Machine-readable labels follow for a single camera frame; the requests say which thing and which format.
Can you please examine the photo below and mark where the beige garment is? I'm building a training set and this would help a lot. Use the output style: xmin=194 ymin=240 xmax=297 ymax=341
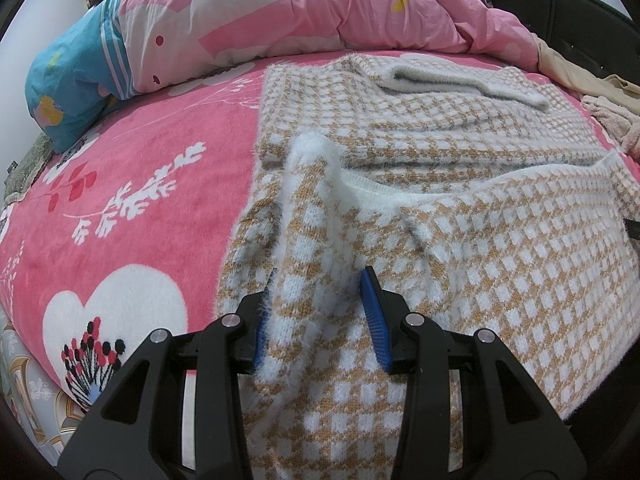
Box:
xmin=597 ymin=74 xmax=640 ymax=98

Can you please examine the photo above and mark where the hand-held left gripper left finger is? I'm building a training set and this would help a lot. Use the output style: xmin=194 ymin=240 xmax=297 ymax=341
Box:
xmin=57 ymin=267 xmax=278 ymax=480

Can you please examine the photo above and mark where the patterned mattress sheet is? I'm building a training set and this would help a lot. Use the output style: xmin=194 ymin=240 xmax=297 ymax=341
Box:
xmin=0 ymin=307 xmax=88 ymax=443

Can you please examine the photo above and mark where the cream cloth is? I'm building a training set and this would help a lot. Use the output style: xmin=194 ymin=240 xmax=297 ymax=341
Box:
xmin=536 ymin=35 xmax=608 ymax=93

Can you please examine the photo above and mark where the pink floral bed blanket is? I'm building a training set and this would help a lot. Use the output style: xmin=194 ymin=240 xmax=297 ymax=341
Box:
xmin=0 ymin=47 xmax=640 ymax=411

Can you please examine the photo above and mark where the pink and blue cartoon duvet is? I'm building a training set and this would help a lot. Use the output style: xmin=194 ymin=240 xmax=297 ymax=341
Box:
xmin=26 ymin=0 xmax=543 ymax=153

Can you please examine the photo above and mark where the beige houndstooth knit cardigan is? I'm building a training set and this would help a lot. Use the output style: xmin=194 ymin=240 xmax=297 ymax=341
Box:
xmin=217 ymin=50 xmax=640 ymax=480

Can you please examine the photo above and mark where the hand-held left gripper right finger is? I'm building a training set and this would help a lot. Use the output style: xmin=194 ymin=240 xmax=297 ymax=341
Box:
xmin=361 ymin=266 xmax=586 ymax=480

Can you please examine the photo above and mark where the grey patterned cloth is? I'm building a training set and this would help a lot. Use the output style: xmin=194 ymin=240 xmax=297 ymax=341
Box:
xmin=4 ymin=135 xmax=56 ymax=203

